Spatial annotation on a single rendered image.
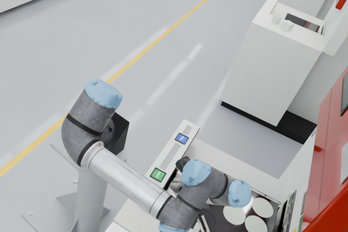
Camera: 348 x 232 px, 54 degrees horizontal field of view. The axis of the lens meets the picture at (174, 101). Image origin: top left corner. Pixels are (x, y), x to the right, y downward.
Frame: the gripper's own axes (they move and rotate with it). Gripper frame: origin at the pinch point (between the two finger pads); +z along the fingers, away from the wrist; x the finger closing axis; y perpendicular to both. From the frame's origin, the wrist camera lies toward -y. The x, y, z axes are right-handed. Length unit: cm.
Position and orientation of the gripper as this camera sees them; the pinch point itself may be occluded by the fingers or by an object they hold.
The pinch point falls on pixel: (172, 183)
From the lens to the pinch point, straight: 124.4
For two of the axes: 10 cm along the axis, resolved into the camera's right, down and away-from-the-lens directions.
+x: 7.6, -3.4, 5.6
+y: 3.8, 9.2, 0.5
